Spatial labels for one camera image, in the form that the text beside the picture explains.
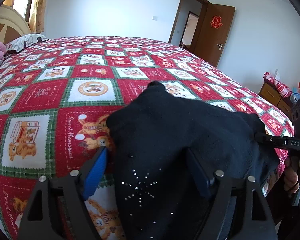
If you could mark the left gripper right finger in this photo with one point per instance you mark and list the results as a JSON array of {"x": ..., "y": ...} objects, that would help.
[{"x": 236, "y": 208}]

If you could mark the red double happiness decoration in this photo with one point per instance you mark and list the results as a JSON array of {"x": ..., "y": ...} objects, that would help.
[{"x": 216, "y": 22}]

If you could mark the wooden dresser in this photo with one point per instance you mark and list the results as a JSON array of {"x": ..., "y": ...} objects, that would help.
[{"x": 269, "y": 93}]

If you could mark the red cartoon patchwork bedspread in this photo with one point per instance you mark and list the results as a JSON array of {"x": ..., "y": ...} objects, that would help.
[{"x": 55, "y": 97}]

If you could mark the red plaid rolled cloth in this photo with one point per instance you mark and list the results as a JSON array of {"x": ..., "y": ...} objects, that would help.
[{"x": 282, "y": 89}]

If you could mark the person's right hand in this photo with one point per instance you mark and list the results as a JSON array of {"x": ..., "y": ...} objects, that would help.
[{"x": 290, "y": 177}]

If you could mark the white patterned pillow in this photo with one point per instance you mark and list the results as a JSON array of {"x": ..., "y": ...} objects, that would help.
[{"x": 24, "y": 42}]

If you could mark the blue cloth on dresser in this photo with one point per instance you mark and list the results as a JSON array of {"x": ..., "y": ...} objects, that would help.
[{"x": 294, "y": 97}]

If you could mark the black pants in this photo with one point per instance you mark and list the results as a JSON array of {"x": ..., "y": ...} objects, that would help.
[{"x": 156, "y": 195}]

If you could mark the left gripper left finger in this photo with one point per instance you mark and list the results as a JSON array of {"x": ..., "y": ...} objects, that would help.
[{"x": 56, "y": 208}]

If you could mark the right yellow curtain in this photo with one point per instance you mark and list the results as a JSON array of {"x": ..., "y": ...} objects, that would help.
[{"x": 37, "y": 16}]

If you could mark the brown door frame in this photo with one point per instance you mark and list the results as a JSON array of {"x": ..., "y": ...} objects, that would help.
[{"x": 188, "y": 23}]

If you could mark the brown wooden door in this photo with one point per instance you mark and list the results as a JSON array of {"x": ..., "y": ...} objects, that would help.
[{"x": 206, "y": 47}]

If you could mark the cream and wood headboard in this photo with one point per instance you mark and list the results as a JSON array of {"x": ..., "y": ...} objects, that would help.
[{"x": 12, "y": 25}]

